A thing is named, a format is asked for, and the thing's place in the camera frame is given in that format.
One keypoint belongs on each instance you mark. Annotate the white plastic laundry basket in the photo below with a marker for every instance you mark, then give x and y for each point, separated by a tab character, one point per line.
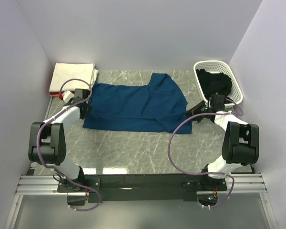
215	66

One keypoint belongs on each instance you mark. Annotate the blue t-shirt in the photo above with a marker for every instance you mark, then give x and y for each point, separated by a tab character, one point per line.
159	106

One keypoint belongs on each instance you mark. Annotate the folded white t-shirt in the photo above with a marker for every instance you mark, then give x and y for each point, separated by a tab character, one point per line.
65	71

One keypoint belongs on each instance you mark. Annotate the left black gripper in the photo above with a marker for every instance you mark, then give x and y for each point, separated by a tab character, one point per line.
89	108

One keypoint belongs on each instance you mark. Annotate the black clothes in basket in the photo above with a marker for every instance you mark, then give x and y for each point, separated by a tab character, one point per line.
214	83

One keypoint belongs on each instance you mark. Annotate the black base beam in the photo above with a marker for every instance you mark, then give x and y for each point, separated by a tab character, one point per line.
128	187

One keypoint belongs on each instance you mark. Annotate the aluminium rail frame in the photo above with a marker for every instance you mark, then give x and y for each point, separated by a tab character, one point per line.
46	185

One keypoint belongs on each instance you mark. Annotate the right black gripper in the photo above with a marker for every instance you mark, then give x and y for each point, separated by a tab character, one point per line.
196	109

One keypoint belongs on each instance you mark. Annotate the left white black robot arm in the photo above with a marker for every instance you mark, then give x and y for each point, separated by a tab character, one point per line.
47	144

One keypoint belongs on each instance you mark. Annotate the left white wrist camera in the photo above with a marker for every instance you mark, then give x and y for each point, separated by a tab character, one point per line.
67	96

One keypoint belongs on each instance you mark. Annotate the folded red t-shirt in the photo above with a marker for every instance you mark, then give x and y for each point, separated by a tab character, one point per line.
54	93

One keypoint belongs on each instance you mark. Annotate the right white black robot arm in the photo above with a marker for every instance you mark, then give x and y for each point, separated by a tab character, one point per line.
241	141

